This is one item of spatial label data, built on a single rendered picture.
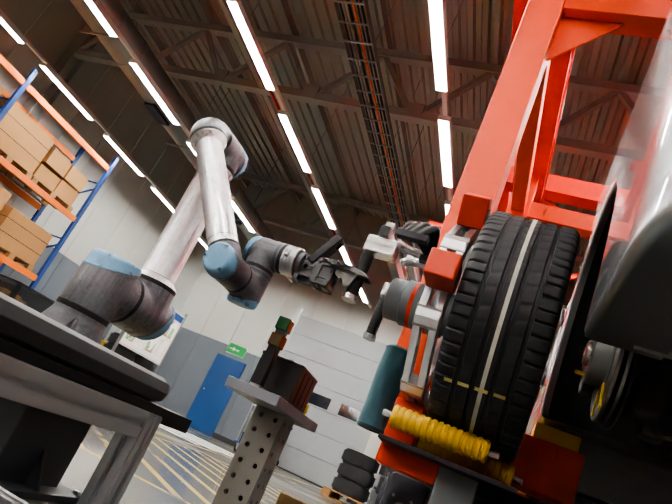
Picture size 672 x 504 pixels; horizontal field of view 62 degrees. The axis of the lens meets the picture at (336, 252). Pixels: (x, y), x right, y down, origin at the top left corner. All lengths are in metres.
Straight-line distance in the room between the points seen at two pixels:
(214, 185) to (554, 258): 0.94
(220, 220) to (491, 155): 1.26
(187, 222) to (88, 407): 1.28
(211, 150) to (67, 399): 1.28
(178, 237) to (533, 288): 1.07
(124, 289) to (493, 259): 0.99
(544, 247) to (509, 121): 1.17
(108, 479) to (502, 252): 1.01
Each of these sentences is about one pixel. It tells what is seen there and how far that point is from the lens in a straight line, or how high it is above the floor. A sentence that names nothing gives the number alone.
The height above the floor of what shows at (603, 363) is 0.81.
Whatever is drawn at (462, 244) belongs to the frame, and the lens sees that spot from 1.46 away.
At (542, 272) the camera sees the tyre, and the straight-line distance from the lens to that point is 1.38.
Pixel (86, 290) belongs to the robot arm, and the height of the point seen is 0.49.
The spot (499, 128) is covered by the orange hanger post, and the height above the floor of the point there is 1.84.
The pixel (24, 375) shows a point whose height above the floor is 0.29.
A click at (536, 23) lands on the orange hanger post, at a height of 2.46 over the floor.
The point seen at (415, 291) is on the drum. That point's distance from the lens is 1.63.
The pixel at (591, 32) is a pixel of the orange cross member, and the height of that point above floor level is 2.53.
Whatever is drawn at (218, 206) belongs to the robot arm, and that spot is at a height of 0.84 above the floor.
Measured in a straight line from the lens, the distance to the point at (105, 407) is 0.62.
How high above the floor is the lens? 0.32
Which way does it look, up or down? 20 degrees up
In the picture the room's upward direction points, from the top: 24 degrees clockwise
